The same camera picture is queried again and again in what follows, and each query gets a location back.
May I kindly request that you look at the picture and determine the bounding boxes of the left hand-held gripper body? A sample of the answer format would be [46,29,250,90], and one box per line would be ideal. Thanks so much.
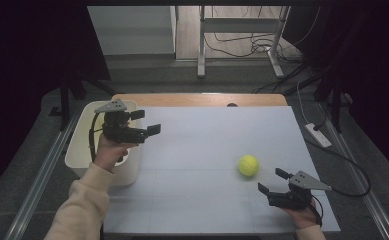
[94,99,148,145]

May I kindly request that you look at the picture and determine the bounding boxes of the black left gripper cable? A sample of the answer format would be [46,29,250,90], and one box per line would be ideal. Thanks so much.
[88,112,105,164]

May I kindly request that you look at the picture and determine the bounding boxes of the white table mat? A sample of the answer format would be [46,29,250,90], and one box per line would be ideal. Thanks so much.
[101,105,341,234]

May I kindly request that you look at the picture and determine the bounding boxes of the black stand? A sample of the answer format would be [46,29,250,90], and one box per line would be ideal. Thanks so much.
[315,71,353,134]
[50,71,116,132]

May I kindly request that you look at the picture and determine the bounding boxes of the dark curtain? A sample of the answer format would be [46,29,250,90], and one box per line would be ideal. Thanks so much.
[283,5,389,183]
[0,0,111,201]

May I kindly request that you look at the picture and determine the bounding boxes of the white plastic bin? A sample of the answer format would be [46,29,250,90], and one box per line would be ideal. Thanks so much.
[64,99,145,187]

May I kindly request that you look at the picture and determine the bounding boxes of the person's right hand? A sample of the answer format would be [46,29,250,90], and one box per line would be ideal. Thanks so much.
[283,198,321,230]

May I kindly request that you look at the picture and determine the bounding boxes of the white cabinet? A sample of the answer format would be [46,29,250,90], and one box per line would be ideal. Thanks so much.
[87,5,177,56]

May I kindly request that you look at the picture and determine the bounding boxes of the person's left hand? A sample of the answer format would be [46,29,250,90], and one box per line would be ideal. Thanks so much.
[93,133,140,173]

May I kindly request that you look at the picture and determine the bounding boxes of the tangle of black floor cables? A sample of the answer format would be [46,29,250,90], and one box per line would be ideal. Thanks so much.
[203,31,303,64]

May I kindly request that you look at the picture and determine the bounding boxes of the white metal desk frame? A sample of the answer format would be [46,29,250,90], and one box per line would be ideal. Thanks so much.
[196,5,291,79]

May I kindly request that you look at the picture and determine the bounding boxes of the aluminium floor rail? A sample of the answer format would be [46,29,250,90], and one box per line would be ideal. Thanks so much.
[3,99,86,240]
[318,103,389,240]

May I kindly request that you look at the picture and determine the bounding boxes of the thin white cable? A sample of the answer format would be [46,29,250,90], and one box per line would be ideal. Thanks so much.
[296,81,310,125]

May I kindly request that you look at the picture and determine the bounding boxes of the yellow tennis ball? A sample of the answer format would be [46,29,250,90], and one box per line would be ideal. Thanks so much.
[238,154,261,178]

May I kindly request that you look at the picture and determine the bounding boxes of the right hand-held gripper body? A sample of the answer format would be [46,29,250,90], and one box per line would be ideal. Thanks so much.
[266,170,333,211]

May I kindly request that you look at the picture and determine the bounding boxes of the white power strip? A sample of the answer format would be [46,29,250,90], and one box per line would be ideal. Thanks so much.
[304,122,333,149]

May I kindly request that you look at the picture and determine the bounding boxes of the thick black floor cable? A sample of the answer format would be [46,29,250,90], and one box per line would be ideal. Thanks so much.
[252,63,326,95]

